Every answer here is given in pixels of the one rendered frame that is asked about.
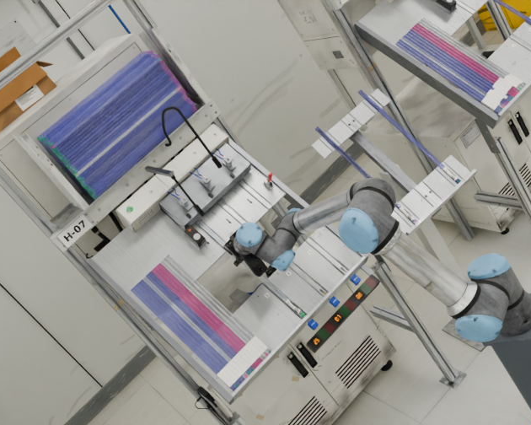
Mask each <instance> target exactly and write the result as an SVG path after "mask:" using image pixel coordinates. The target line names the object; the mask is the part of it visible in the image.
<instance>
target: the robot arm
mask: <svg viewBox="0 0 531 425"><path fill-rule="evenodd" d="M395 204H396V196H395V193H394V189H393V188H392V186H391V185H390V184H389V183H388V182H387V181H385V180H382V179H379V178H367V179H364V180H360V181H358V182H356V183H354V184H352V185H351V187H350V189H349V190H347V191H343V192H342V193H340V194H337V195H335V196H332V197H330V198H328V199H325V200H323V201H322V202H318V203H316V204H314V205H312V206H310V207H306V208H304V209H300V208H292V209H290V210H289V211H288V212H287V213H286V214H285V216H284V217H283V220H282V221H281V223H280V224H279V226H278V228H277V229H276V231H275V233H274V234H273V235H272V237H271V236H269V235H267V234H265V233H264V232H262V231H261V228H260V226H259V225H258V224H256V223H252V222H247V223H244V224H242V225H241V226H240V227H239V229H237V230H236V231H235V232H234V233H233V234H232V235H231V236H230V237H229V238H230V240H229V241H228V242H227V243H226V244H225V245H224V247H223V248H224V249H225V250H226V251H227V252H228V254H229V255H230V256H231V257H232V258H233V260H234V263H233V264H234V265H235V266H236V267H237V266H239V265H240V264H242V262H243V261H245V263H246V264H247V265H248V267H249V268H250V270H251V271H252V272H253V273H254V274H255V275H256V276H257V277H260V276H262V275H263V274H264V273H265V272H266V271H267V269H268V268H267V266H266V264H265V263H264V262H263V261H265V262H266V263H268V264H270V265H271V266H272V267H275V268H276V269H278V270H279V271H281V272H284V271H285V270H286V269H288V267H289V266H290V264H291V263H292V260H293V259H294V257H295V255H296V253H295V252H294V251H292V248H293V246H294V245H295V243H296V242H297V240H298V238H299V237H300V236H301V235H303V234H306V233H309V232H311V231H314V230H316V229H320V228H322V227H324V226H326V225H329V224H331V223H335V222H337V221H340V223H339V235H340V237H341V239H342V241H343V242H344V244H345V245H346V246H347V247H348V248H350V249H351V250H353V251H355V252H358V251H359V252H360V254H368V253H371V254H372V255H373V256H375V255H382V256H383V257H385V258H386V259H387V260H388V261H390V262H391V263H393V264H394V265H395V266H397V267H398V268H399V269H400V270H401V271H402V272H404V273H405V274H406V275H407V276H409V277H410V278H411V279H413V280H414V281H415V282H417V283H418V284H419V285H421V286H422V287H423V288H424V289H425V290H426V291H427V292H429V293H430V294H432V295H433V296H434V297H435V298H437V299H438V300H439V301H441V302H442V303H443V304H445V305H446V306H447V313H448V315H450V316H451V317H452V318H454V319H455V320H456V322H455V328H456V331H457V332H458V333H459V334H460V335H461V336H462V337H464V338H466V339H468V340H471V341H473V342H489V341H492V340H494V339H495V338H497V337H498V335H499V334H500V335H503V336H517V335H521V334H523V333H525V332H527V331H529V330H530V329H531V295H530V294H529V293H527V292H526V291H525V290H524V289H523V287H522V285H521V283H520V282H519V281H518V278H517V276H516V275H515V273H514V271H513V269H512V268H511V264H510V263H509V262H508V261H507V259H506V258H505V256H503V255H500V254H496V253H491V254H486V255H483V256H480V257H478V258H476V259H475V260H473V261H472V262H471V263H470V264H469V266H468V268H467V274H468V277H469V278H470V281H471V282H466V281H464V280H463V279H462V278H461V277H459V276H458V275H457V274H455V273H454V272H453V271H451V270H450V269H449V268H447V267H446V266H445V265H443V264H442V263H441V262H440V261H439V260H438V259H437V258H435V257H434V256H433V255H431V254H430V253H429V252H428V251H426V250H425V249H424V248H422V247H421V246H420V245H418V244H417V243H416V242H415V241H414V240H413V239H411V238H410V237H409V236H408V235H406V234H405V233H404V232H402V231H401V230H400V222H399V221H398V220H396V219H395V218H394V217H392V216H391V215H392V213H393V211H394V208H395ZM225 247H226V248H227V249H226V248H225Z"/></svg>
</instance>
